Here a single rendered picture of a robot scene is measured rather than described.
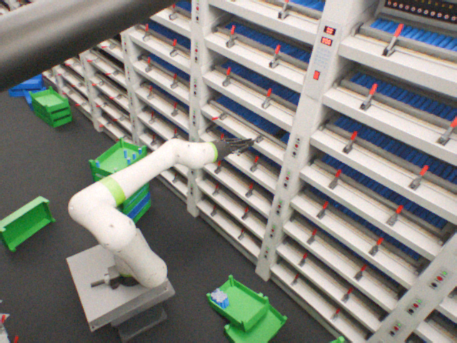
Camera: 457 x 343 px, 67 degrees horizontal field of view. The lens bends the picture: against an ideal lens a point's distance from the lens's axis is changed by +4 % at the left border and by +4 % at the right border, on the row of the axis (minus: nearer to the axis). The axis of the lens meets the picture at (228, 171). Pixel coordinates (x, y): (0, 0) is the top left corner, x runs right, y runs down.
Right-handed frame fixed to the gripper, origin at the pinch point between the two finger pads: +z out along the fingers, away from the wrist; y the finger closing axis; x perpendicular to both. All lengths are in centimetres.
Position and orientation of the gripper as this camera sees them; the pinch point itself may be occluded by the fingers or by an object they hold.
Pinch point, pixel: (248, 142)
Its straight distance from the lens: 163.5
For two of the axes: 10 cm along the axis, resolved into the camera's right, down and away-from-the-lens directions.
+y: 7.0, 5.1, -5.0
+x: 2.5, -8.3, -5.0
